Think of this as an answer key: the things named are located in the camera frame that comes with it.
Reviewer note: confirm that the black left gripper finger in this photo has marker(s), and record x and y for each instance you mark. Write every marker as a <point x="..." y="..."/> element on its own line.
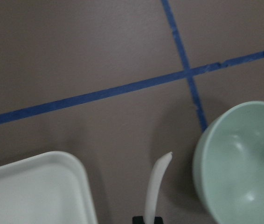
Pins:
<point x="138" y="220"/>

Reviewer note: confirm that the white plastic spoon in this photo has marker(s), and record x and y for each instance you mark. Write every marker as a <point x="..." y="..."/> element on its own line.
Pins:
<point x="153" y="188"/>

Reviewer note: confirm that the mint green bowl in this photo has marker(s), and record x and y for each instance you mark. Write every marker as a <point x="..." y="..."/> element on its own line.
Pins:
<point x="228" y="165"/>

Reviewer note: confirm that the white bear tray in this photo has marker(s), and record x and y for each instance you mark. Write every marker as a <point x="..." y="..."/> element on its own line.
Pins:
<point x="49" y="188"/>

